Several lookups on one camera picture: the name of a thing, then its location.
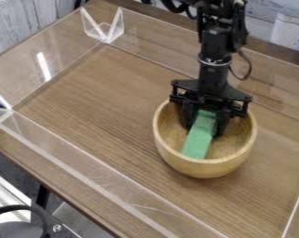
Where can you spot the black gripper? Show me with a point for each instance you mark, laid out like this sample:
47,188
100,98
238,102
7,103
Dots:
210,93

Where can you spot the green rectangular block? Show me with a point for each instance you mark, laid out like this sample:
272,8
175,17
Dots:
200,136

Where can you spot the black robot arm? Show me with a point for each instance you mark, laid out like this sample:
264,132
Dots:
223,35

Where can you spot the brown wooden bowl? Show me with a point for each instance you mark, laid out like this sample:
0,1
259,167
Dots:
228,151

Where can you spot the clear acrylic barrier walls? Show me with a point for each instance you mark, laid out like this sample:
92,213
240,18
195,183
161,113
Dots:
80,88

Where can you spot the black table leg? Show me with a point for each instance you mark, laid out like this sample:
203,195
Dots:
43,196

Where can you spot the grey metal base plate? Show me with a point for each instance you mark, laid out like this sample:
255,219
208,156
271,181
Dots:
57,229

